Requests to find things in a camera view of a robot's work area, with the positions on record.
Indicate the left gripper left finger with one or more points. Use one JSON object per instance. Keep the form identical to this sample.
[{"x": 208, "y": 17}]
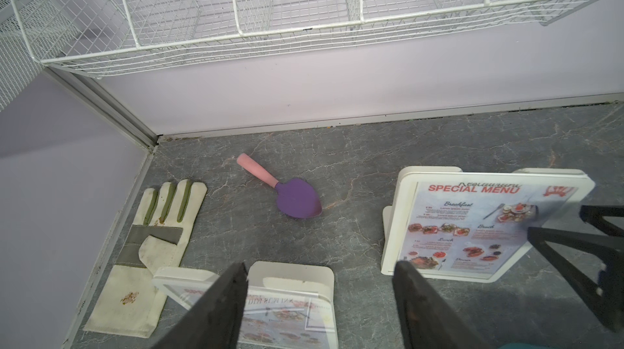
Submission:
[{"x": 215, "y": 320}]

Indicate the white menu holder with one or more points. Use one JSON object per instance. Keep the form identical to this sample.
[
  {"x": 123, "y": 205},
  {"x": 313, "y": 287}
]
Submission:
[
  {"x": 297, "y": 277},
  {"x": 396, "y": 215}
]

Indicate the white mesh wall basket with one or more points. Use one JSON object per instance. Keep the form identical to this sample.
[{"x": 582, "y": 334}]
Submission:
[{"x": 18, "y": 69}]

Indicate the restaurant special menu sheet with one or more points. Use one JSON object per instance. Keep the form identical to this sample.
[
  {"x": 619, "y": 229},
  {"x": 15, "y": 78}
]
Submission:
[{"x": 288, "y": 319}]

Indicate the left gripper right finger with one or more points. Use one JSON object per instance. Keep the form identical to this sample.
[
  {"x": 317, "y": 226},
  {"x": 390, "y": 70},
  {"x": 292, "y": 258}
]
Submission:
[{"x": 427, "y": 321}]

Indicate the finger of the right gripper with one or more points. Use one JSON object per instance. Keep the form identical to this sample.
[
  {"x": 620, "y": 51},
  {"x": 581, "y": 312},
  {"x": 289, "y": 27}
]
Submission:
[{"x": 591, "y": 263}]

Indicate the pink purple toy trowel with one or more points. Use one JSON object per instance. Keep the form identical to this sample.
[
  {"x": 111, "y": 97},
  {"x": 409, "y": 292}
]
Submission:
[{"x": 296, "y": 198}]

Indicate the white green work glove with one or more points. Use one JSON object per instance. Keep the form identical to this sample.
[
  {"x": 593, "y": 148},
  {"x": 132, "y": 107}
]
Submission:
[{"x": 129, "y": 303}]

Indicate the teal plastic tray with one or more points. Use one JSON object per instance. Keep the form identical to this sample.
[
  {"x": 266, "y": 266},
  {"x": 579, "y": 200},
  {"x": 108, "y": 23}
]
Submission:
[{"x": 518, "y": 345}]

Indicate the white wire wall rack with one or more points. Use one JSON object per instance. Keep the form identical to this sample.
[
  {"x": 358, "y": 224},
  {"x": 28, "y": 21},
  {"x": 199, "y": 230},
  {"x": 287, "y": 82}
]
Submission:
[{"x": 110, "y": 38}]

